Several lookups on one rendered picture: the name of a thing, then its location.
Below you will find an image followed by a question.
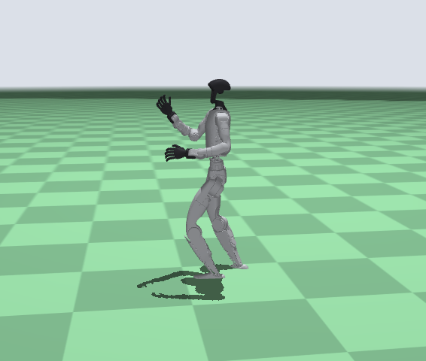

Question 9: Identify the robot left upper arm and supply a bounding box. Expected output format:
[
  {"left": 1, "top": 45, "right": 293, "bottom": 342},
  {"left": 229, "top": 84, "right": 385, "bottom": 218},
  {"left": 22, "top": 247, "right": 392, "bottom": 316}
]
[{"left": 215, "top": 112, "right": 231, "bottom": 156}]

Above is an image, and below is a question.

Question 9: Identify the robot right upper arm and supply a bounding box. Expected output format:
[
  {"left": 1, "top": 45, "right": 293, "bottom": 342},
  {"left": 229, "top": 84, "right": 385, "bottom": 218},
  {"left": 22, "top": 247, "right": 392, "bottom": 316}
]
[{"left": 188, "top": 109, "right": 211, "bottom": 141}]

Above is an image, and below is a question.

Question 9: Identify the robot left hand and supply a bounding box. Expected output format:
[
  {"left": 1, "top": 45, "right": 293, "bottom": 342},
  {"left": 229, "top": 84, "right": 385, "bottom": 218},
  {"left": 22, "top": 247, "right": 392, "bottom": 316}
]
[{"left": 165, "top": 144, "right": 196, "bottom": 162}]

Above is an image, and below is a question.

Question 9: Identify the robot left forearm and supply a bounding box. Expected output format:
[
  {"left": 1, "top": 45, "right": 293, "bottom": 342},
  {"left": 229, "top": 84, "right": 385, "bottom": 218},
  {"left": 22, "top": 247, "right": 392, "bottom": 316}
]
[{"left": 188, "top": 143, "right": 228, "bottom": 159}]

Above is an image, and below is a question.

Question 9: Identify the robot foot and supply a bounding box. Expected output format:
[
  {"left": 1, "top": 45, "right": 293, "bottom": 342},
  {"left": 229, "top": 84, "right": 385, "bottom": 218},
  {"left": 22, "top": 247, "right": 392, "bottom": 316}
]
[
  {"left": 230, "top": 263, "right": 248, "bottom": 269},
  {"left": 193, "top": 272, "right": 225, "bottom": 279}
]

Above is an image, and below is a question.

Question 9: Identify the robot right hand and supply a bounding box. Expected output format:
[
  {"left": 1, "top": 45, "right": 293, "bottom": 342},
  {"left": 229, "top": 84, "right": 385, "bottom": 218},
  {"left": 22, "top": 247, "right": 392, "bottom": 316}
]
[{"left": 157, "top": 95, "right": 177, "bottom": 123}]

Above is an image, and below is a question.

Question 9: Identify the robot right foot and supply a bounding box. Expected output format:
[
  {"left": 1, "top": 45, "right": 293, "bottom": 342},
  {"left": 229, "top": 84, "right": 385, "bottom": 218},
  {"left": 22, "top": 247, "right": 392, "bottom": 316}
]
[{"left": 230, "top": 263, "right": 248, "bottom": 269}]

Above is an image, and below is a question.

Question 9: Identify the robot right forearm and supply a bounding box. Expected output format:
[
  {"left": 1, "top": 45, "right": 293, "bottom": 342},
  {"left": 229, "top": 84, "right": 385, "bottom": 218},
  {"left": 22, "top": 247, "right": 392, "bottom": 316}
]
[{"left": 171, "top": 114, "right": 192, "bottom": 136}]

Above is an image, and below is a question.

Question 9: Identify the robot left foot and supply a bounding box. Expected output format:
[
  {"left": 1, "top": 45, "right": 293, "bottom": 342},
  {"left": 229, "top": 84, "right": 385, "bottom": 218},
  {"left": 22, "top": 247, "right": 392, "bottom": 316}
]
[{"left": 193, "top": 272, "right": 225, "bottom": 279}]

